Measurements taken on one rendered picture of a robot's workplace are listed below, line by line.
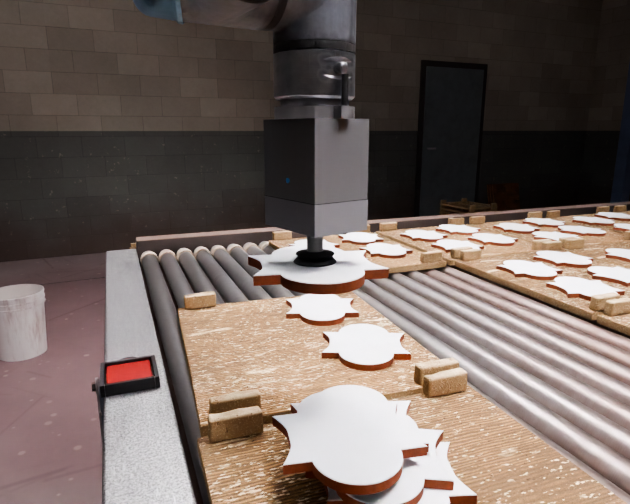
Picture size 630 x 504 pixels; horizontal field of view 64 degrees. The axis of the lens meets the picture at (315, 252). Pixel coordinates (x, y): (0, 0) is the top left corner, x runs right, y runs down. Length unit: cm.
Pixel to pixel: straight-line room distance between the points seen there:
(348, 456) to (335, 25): 37
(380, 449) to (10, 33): 547
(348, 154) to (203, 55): 540
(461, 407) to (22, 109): 531
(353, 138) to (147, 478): 40
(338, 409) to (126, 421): 28
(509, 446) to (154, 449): 38
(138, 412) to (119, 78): 512
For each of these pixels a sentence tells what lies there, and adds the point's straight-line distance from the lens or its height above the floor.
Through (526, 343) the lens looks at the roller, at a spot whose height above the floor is 92.
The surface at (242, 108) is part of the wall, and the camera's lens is 590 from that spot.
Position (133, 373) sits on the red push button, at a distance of 77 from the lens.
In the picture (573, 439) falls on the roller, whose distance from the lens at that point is 68.
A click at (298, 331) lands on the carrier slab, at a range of 85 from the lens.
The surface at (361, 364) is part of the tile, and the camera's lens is 72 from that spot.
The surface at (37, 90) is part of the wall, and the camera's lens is 566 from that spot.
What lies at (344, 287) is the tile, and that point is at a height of 113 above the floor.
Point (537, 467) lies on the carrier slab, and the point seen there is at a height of 94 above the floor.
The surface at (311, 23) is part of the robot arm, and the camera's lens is 46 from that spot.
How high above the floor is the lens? 126
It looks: 14 degrees down
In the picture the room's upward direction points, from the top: straight up
